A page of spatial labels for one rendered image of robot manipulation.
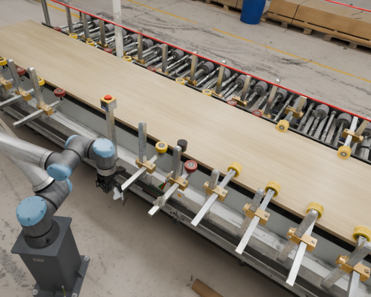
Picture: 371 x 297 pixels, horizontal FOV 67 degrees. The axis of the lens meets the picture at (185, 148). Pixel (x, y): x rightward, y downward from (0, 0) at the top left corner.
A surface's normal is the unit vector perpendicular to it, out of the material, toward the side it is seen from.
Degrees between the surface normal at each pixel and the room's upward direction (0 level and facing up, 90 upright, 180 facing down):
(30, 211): 5
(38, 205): 5
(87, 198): 0
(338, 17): 90
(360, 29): 90
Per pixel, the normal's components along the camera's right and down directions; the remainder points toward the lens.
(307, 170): 0.10, -0.72
